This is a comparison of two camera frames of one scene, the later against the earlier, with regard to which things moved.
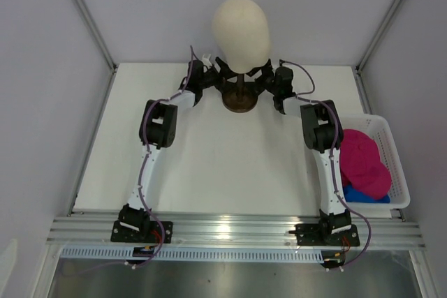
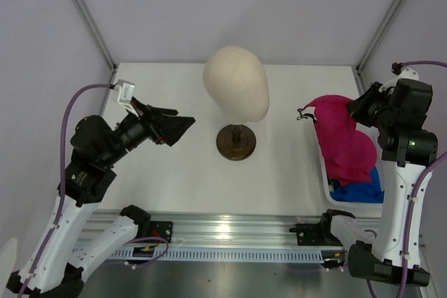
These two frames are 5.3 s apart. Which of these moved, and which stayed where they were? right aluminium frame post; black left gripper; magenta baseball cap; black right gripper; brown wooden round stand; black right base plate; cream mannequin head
Moved: black left gripper; cream mannequin head; magenta baseball cap; brown wooden round stand; black right gripper
Stayed: black right base plate; right aluminium frame post
